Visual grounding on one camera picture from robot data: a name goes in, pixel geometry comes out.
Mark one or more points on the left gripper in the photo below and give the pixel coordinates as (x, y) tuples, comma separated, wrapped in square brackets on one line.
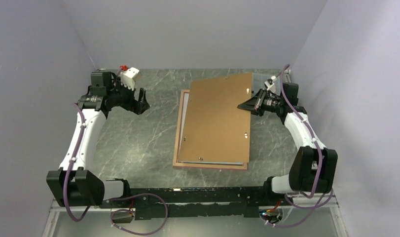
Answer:
[(130, 105)]

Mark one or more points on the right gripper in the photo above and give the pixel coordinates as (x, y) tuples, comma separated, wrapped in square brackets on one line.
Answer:
[(254, 103)]

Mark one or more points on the seascape photo print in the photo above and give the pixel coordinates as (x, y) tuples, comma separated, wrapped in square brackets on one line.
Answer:
[(183, 114)]

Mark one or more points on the brown backing board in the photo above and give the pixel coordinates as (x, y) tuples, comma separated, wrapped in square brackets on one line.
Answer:
[(215, 130)]

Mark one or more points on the pink picture frame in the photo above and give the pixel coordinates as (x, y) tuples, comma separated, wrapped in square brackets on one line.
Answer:
[(177, 130)]

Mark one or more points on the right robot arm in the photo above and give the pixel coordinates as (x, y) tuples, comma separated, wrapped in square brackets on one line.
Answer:
[(314, 165)]

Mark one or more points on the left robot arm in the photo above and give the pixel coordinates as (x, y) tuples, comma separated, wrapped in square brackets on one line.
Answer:
[(73, 183)]

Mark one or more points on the clear plastic organizer box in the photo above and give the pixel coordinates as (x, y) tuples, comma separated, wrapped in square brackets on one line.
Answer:
[(258, 82)]

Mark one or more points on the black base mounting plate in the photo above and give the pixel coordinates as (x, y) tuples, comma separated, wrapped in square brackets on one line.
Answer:
[(151, 203)]

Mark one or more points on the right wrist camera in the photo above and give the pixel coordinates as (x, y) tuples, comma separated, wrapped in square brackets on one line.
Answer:
[(269, 84)]

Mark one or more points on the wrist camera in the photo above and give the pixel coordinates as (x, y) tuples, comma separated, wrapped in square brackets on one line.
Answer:
[(269, 84), (129, 76)]

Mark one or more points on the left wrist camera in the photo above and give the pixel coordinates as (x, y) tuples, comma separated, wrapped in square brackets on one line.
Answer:
[(129, 76)]

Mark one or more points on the aluminium extrusion rail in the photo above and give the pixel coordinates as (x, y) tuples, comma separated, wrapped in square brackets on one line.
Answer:
[(250, 196)]

